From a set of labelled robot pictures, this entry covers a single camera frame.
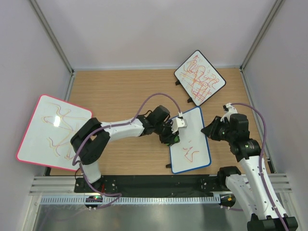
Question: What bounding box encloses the green whiteboard eraser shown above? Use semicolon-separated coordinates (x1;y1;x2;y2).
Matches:
173;136;180;144

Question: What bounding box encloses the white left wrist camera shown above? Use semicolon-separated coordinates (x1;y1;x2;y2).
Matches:
171;112;187;133

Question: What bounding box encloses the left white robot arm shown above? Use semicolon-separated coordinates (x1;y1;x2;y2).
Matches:
70;105;180;193

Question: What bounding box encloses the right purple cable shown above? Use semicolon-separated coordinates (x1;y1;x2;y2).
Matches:
220;103;291;231

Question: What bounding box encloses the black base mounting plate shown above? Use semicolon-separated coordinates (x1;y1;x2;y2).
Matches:
74;175;229;193

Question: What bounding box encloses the black framed whiteboard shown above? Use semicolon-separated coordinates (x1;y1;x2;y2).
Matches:
174;50;226;106

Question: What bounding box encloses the blue framed whiteboard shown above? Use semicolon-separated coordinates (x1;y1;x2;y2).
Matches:
169;106;212;174

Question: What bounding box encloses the purple cable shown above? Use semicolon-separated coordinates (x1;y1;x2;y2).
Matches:
220;103;291;231
72;93;183;209

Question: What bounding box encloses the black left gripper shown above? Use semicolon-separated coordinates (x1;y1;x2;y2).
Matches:
154;120;179;145

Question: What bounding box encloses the grey slotted cable duct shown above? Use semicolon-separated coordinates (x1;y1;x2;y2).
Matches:
40;194;220;205

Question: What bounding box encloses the aluminium frame rail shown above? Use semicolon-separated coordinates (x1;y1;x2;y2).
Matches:
28;175;82;196

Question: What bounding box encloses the pink framed whiteboard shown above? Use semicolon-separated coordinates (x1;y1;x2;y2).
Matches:
16;95;92;171

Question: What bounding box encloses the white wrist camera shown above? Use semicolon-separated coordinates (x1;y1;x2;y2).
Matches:
220;103;238;123
171;112;187;133

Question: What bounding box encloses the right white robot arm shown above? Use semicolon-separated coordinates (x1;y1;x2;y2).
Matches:
201;113;298;231

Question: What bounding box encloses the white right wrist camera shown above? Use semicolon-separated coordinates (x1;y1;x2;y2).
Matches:
220;103;238;123

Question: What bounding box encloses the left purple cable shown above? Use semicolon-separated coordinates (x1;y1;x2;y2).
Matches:
72;93;183;209

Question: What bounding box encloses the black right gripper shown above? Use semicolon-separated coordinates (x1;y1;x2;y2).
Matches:
201;116;235;143

